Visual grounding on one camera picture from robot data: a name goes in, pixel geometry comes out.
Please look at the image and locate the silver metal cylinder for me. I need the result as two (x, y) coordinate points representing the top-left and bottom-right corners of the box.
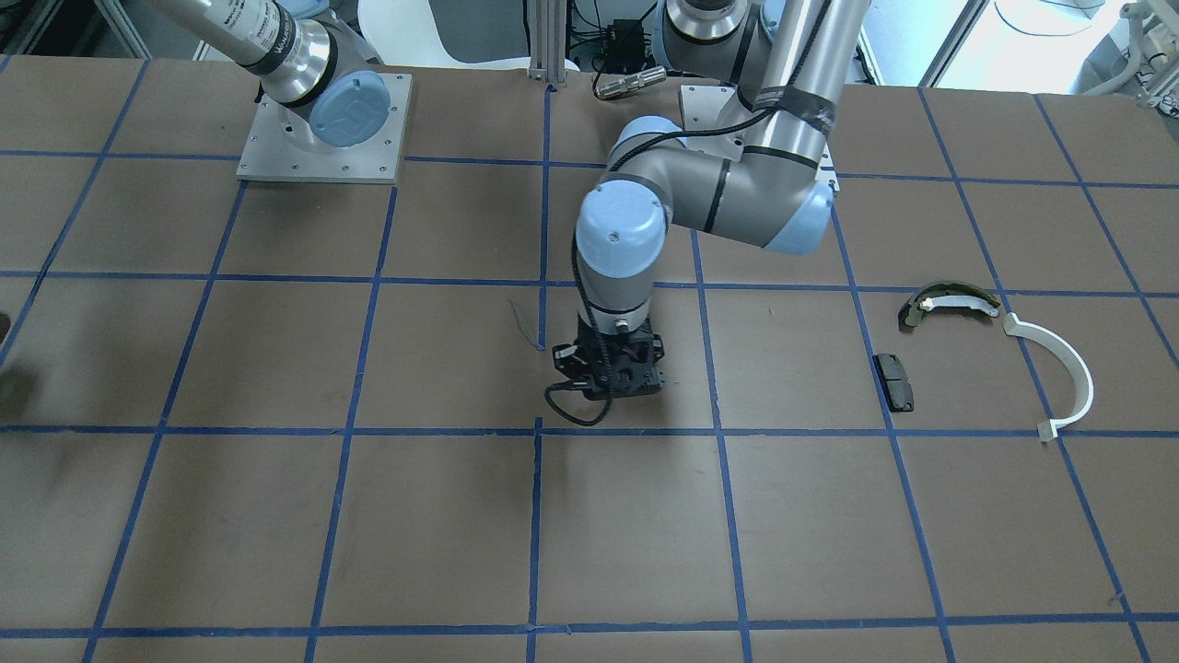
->
(593, 64), (667, 101)

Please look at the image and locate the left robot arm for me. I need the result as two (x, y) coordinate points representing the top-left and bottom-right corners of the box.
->
(553, 1), (870, 401)

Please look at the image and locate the white chair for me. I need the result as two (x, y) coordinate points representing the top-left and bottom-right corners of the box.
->
(356, 1), (531, 70)

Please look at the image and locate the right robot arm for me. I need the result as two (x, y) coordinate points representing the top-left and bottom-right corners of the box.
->
(150, 1), (391, 147)

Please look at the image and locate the white curved plastic part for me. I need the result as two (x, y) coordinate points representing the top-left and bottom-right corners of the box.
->
(1002, 311), (1095, 442)

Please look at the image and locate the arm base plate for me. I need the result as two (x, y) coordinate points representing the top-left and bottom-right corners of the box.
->
(680, 85), (837, 195)
(236, 72), (413, 184)

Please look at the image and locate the aluminium frame post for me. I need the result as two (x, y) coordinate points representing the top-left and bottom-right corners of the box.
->
(525, 1), (567, 88)

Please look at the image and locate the black brake pad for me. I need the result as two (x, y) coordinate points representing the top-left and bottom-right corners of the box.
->
(872, 353), (916, 413)

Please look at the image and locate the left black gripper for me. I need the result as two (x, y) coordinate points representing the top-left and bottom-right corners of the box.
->
(552, 320), (665, 401)

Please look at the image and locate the black power adapter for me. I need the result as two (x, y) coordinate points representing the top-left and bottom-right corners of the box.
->
(602, 18), (648, 76)

